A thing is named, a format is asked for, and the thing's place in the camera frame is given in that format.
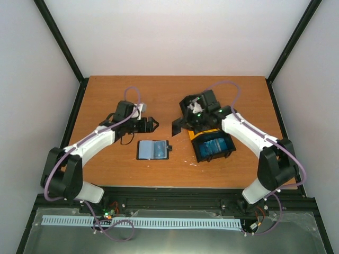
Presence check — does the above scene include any black bin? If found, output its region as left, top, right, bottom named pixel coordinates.
left=191, top=131, right=236, bottom=163
left=179, top=94, right=204, bottom=115

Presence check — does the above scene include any purple cable loop bottom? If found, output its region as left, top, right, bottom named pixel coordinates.
left=79, top=199, right=136, bottom=242

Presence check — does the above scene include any blue VIP card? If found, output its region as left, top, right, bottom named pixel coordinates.
left=154, top=141, right=166, bottom=159

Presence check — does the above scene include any green led circuit board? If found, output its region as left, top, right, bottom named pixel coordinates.
left=103, top=207, right=119, bottom=219

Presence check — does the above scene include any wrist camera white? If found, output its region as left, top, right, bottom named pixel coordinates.
left=132, top=103, right=147, bottom=120
left=187, top=102, right=203, bottom=114

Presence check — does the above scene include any black leather card holder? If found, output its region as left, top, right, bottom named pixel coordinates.
left=136, top=140, right=172, bottom=160

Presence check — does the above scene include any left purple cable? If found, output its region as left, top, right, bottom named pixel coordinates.
left=43, top=86, right=141, bottom=202

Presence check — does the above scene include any light blue cable duct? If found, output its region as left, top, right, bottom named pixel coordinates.
left=41, top=215, right=242, bottom=231

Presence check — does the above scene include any black frame post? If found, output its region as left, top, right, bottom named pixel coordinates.
left=266, top=0, right=323, bottom=83
left=33, top=0, right=90, bottom=83

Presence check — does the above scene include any left black frame post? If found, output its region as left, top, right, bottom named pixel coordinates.
left=33, top=0, right=90, bottom=83

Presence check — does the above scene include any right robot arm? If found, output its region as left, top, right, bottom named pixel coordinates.
left=172, top=89, right=306, bottom=206

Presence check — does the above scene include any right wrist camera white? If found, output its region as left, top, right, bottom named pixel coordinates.
left=187, top=102, right=203, bottom=114

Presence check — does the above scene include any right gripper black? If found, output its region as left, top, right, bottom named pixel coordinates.
left=176, top=108, right=208, bottom=133

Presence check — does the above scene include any right black frame post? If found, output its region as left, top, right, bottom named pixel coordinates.
left=266, top=0, right=323, bottom=83

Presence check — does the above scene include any yellow bin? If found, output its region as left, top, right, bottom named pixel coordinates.
left=188, top=129, right=220, bottom=141

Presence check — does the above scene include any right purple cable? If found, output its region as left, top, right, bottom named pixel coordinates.
left=205, top=80, right=307, bottom=235

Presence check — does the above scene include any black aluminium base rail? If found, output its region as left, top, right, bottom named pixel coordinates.
left=34, top=186, right=317, bottom=217

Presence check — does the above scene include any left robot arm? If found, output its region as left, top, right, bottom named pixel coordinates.
left=41, top=101, right=159, bottom=213

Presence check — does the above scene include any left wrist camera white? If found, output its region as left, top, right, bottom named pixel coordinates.
left=132, top=103, right=147, bottom=120

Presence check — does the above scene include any blue cards stack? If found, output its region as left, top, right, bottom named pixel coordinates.
left=199, top=138, right=228, bottom=157

